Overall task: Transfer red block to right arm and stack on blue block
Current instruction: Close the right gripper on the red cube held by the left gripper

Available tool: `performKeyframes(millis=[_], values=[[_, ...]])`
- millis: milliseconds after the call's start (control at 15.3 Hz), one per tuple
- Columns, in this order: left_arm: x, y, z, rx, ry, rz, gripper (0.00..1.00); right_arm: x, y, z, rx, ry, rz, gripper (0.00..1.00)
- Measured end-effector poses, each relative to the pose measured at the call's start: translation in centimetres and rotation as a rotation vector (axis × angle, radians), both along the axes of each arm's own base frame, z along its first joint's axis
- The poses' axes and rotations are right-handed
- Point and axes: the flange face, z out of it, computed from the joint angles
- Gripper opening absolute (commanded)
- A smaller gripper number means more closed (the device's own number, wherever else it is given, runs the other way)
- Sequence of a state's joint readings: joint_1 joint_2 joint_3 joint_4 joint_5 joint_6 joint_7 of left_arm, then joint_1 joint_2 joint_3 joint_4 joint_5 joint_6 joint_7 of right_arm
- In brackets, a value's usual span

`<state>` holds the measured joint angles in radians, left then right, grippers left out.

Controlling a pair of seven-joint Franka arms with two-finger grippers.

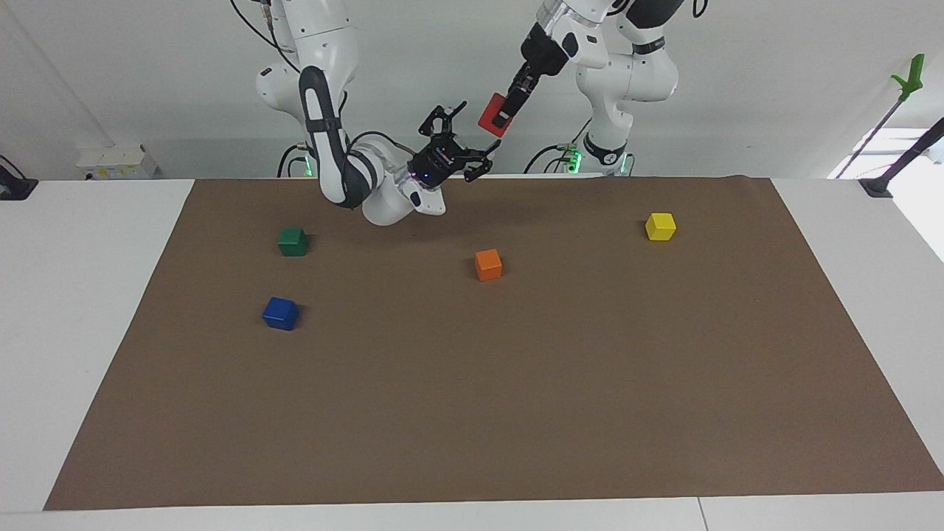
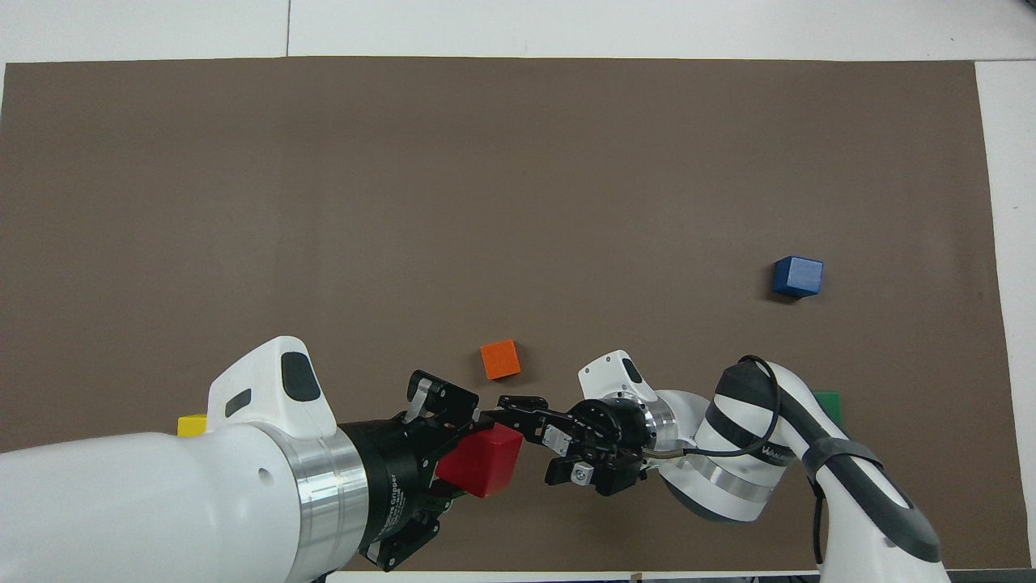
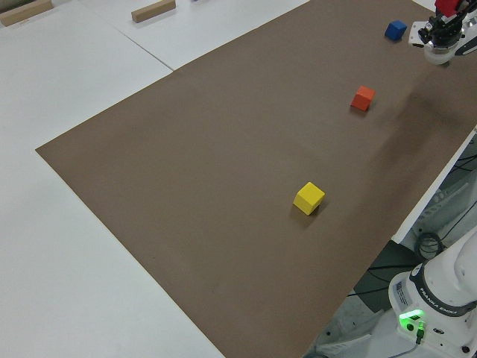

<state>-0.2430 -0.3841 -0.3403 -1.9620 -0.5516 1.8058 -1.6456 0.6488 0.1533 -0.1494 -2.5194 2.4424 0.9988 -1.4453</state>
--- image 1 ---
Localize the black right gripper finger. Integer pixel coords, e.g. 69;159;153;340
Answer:
418;101;468;142
460;139;503;184

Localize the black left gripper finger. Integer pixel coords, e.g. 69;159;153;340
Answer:
495;76;534;128

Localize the red wooden block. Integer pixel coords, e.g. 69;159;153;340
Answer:
477;91;514;139

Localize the yellow wooden block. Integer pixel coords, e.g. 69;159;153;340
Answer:
645;212;678;243

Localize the blue wooden block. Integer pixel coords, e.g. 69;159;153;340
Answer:
262;296;301;332

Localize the brown paper table mat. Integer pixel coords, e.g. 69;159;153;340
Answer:
44;176;944;511

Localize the green-tipped grabber pole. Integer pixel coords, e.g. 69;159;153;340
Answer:
833;53;927;179

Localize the black angled stand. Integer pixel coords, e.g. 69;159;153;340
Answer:
858;117;944;199

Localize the black table clamp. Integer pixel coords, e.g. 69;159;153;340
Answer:
0;155;39;201

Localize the black base cable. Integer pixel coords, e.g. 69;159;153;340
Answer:
276;143;315;179
523;118;592;176

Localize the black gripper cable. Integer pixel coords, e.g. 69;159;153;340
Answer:
342;131;418;175

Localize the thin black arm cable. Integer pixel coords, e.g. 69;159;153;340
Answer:
229;0;300;74

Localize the white wall socket box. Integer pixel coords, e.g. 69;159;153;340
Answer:
76;144;160;181

